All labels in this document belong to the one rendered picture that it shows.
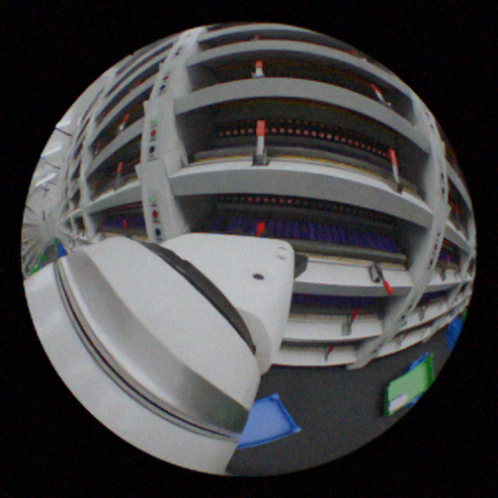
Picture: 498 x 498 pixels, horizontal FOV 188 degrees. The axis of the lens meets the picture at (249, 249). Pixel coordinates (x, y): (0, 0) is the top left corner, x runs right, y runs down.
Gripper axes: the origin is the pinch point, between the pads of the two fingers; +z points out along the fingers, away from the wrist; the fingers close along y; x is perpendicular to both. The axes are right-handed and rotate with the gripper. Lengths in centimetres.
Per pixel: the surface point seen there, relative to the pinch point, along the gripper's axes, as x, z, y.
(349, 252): -3.5, 14.1, 19.2
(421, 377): -51, -11, 88
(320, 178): 9.7, 6.1, 9.3
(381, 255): -3.2, 13.7, 29.0
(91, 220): 2, 11, -88
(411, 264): -3.9, 11.6, 40.9
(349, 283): -8.5, 9.1, 18.7
